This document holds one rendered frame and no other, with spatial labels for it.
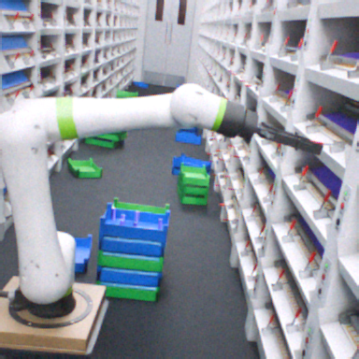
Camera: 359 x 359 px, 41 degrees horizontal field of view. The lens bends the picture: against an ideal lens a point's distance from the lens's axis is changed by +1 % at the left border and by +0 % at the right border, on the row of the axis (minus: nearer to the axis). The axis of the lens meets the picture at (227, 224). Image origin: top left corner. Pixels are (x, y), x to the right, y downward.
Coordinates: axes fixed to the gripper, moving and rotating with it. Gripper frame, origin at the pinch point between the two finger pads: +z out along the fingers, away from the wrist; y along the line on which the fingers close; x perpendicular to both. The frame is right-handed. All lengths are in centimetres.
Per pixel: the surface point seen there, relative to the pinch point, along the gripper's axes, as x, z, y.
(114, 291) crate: -103, -38, -71
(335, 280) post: -26.8, 11.7, 25.5
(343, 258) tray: -19.8, 10.4, 26.9
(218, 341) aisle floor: -98, 10, -42
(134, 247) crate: -78, -35, -71
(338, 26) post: 35, 9, -45
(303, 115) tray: 3.6, 8.6, -44.3
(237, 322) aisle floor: -96, 20, -58
